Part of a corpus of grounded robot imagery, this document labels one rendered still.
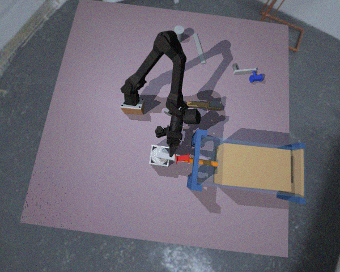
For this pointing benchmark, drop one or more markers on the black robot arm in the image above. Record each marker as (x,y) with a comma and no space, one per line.
(166,43)

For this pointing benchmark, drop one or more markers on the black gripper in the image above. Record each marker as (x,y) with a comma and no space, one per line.
(173,137)

